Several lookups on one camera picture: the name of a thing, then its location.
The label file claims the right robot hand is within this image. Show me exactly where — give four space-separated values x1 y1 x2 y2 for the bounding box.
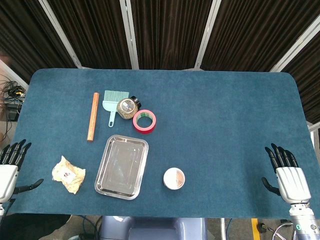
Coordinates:
261 142 312 205

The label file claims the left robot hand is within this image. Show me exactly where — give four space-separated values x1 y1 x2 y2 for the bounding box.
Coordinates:
0 139 45 204

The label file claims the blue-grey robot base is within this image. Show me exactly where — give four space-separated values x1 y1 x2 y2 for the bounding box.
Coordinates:
101 216 208 240

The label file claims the cream-yellow wrapper packet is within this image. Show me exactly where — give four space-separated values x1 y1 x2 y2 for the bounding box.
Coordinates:
51 155 87 195

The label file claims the stainless steel tray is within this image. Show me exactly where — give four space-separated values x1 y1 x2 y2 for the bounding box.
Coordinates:
94 134 149 201

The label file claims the wooden rolling pin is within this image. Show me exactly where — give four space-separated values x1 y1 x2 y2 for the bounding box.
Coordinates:
86 92 100 143

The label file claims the round white tin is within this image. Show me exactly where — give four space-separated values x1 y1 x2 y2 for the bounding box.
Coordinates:
163 167 186 191

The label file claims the blue table mat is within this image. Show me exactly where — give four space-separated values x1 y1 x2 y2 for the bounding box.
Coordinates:
7 68 315 218

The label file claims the teal plastic brush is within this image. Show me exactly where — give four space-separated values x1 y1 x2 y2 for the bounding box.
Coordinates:
102 90 130 128

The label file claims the glass spice jar black lid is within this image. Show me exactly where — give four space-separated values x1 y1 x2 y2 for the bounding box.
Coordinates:
116 95 142 121

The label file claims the red tape roll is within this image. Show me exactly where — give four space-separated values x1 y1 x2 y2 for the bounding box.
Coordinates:
132 109 157 135

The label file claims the dark curtain backdrop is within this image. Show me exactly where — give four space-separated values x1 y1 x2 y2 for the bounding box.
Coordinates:
0 0 320 123

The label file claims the tangle of cables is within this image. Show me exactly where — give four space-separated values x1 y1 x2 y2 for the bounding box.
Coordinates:
0 79 27 121

